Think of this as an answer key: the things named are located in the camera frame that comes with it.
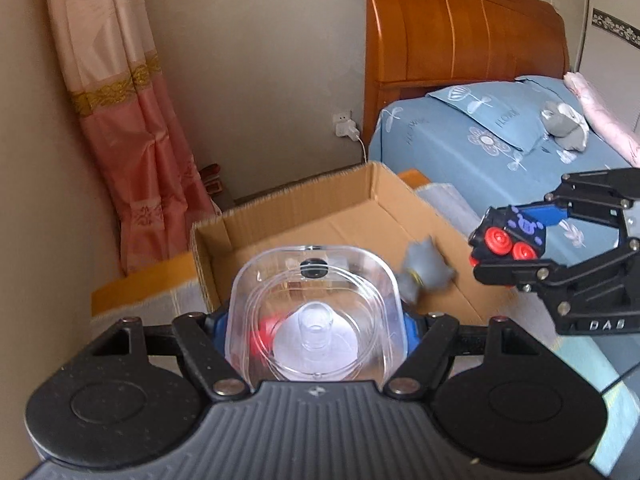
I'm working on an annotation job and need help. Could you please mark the black and red toy locomotive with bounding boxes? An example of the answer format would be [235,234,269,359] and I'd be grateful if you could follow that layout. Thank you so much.
[468,206,547,266]

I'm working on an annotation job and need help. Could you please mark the clear plastic lidded container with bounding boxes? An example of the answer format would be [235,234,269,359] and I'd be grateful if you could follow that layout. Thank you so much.
[224,245,408,388]

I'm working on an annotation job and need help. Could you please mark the checked green grey blanket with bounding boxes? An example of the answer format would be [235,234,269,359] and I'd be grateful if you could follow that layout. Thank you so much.
[90,174,478,337]

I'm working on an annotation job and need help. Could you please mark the pink folded blanket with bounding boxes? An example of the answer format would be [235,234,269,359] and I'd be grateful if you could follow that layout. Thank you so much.
[563,72,639,168]

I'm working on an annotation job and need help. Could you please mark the grey plush toy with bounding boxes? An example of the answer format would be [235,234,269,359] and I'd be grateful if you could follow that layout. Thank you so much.
[540,101,589,153]

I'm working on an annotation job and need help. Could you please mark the wooden bench edge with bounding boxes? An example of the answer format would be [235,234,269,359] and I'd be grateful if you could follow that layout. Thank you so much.
[91,252,198,318]

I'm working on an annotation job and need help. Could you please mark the grey cat figurine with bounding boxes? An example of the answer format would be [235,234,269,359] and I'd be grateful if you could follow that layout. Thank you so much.
[396,237,457,306]

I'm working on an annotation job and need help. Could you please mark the blue floral pillow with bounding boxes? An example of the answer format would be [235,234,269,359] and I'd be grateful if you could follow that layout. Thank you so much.
[427,81,551,154]

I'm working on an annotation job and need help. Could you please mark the brown cardboard box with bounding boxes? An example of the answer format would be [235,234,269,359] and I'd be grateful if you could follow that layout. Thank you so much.
[191,162,515,325]

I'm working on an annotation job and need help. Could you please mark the blue floral bed sheet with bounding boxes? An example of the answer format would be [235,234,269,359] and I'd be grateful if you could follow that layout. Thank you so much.
[368,75,640,411]

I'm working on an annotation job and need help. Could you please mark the wooden bed headboard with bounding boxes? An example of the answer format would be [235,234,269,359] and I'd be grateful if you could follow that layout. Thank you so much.
[361,0,570,142]

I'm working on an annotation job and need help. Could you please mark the pink curtain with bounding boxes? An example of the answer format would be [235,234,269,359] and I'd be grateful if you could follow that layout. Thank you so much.
[48,0,219,273]

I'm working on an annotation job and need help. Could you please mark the white wall charger plug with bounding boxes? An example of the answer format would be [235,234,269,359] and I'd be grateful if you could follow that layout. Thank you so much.
[333,110,360,142]

